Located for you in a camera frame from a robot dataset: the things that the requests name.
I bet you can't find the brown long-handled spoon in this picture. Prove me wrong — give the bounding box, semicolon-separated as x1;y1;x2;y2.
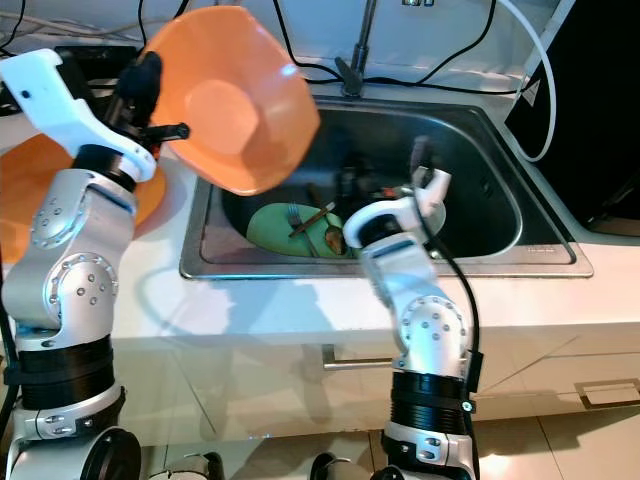
323;198;351;253

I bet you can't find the dark wooden chopstick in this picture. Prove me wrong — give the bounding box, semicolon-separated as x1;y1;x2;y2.
293;203;341;236

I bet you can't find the green plate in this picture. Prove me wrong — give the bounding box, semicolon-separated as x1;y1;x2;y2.
245;203;361;259

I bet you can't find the steel faucet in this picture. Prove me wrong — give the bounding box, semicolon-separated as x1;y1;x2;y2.
338;0;379;98

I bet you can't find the stainless steel sink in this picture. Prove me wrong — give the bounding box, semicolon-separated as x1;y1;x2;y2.
180;95;594;281

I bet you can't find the orange plastic plate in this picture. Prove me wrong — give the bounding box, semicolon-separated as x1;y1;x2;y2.
0;135;166;266

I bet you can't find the large black box appliance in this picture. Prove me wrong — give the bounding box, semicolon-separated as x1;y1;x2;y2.
505;0;640;236

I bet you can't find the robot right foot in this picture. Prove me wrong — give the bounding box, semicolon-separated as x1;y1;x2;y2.
308;452;366;480

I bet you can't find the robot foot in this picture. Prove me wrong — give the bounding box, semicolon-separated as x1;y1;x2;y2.
308;452;366;480
160;452;223;480

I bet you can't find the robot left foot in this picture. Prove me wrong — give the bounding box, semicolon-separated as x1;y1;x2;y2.
160;452;223;480

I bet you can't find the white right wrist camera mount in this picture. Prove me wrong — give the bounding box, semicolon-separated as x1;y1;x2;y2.
343;168;451;251

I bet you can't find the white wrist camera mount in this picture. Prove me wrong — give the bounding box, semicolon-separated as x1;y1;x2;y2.
343;168;451;251
0;50;159;186

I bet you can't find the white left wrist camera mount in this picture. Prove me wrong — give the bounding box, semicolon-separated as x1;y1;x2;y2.
0;50;159;186

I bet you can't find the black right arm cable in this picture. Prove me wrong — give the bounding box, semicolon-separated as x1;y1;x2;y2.
410;135;483;411

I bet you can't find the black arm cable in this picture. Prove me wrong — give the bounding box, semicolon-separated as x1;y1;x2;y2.
0;320;23;480
410;135;483;411

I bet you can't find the silver drawer handle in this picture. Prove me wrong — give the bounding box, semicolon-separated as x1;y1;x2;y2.
575;380;640;411
322;345;401;371

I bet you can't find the white water hose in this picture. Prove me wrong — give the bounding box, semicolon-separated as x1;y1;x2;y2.
500;0;558;163

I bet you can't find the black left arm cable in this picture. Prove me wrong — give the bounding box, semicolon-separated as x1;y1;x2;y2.
0;320;23;480

